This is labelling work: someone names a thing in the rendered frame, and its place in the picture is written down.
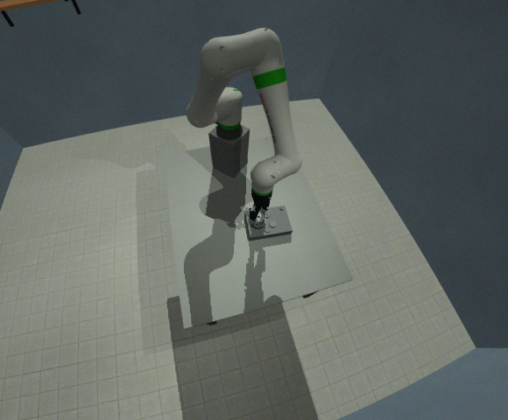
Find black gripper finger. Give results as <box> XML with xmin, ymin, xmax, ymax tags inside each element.
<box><xmin>261</xmin><ymin>201</ymin><xmax>270</xmax><ymax>216</ymax></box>
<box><xmin>250</xmin><ymin>206</ymin><xmax>262</xmax><ymax>224</ymax></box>

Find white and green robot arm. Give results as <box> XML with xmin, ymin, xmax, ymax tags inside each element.
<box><xmin>187</xmin><ymin>28</ymin><xmax>302</xmax><ymax>203</ymax></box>

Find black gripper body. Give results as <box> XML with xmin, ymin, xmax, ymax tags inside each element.
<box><xmin>253</xmin><ymin>199</ymin><xmax>269</xmax><ymax>208</ymax></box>

